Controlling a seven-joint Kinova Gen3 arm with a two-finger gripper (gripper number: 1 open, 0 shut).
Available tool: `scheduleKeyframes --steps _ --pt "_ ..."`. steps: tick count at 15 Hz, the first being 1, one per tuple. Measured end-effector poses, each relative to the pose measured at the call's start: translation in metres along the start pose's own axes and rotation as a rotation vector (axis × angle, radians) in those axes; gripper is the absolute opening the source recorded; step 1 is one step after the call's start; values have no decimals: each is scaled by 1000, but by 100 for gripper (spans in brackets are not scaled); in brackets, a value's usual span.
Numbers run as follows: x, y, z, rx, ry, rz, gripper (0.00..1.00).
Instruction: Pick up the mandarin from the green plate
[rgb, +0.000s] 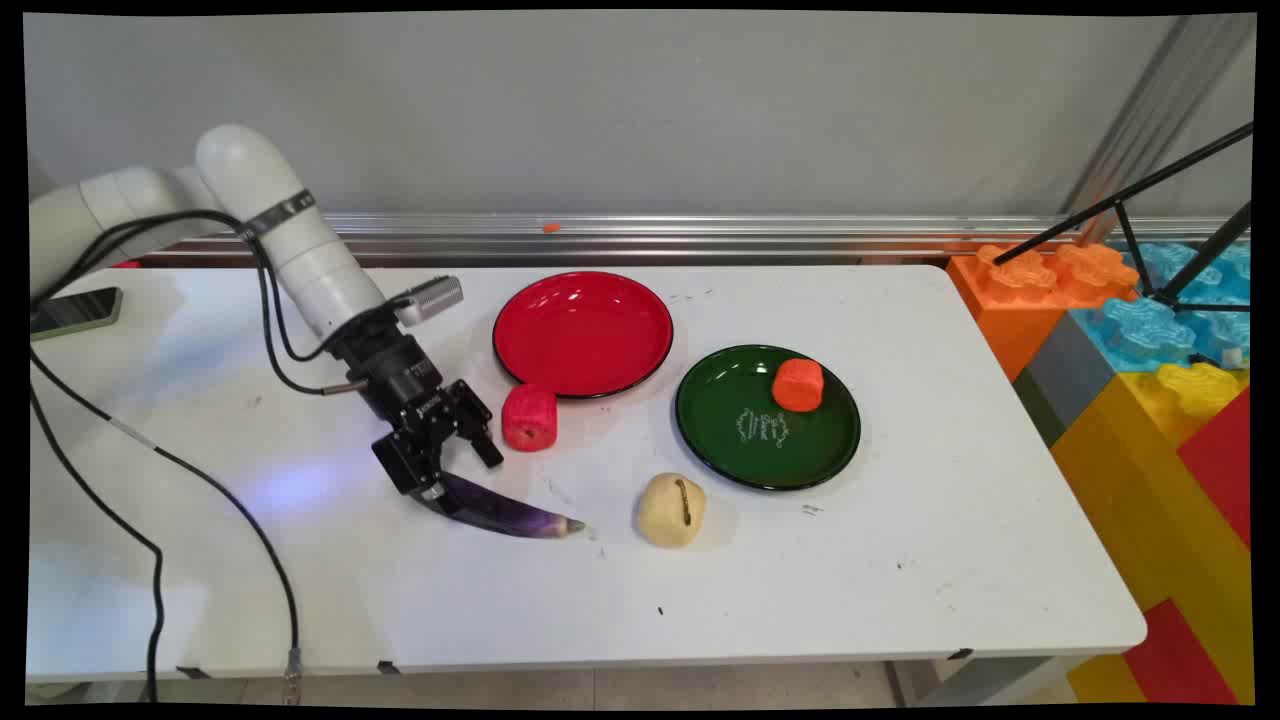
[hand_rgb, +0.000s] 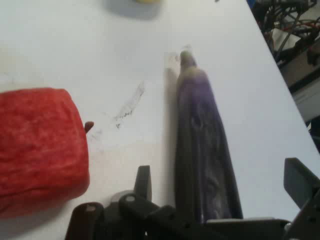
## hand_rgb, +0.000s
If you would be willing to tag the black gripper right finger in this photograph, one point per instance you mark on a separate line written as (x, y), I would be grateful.
(300, 182)

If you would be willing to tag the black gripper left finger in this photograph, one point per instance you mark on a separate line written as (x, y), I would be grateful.
(143, 185)

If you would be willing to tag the purple toy eggplant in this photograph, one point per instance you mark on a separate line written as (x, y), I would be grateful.
(200, 150)

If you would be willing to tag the red toy apple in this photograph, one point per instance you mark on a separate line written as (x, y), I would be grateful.
(37, 150)

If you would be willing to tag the pale yellow toy apple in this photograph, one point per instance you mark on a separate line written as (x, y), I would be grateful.
(147, 1)

